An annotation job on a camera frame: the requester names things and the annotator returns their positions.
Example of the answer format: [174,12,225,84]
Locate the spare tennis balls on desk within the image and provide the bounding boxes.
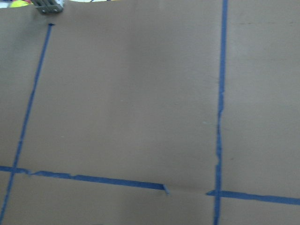
[9,0,32,8]

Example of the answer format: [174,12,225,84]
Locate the aluminium frame post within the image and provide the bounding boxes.
[31,0,65,14]

